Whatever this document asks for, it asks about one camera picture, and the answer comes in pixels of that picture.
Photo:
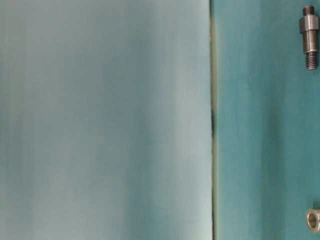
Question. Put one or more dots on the brass washer bushing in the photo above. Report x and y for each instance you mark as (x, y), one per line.
(313, 220)

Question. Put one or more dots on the threaded steel shaft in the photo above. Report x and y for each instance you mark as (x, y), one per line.
(309, 27)

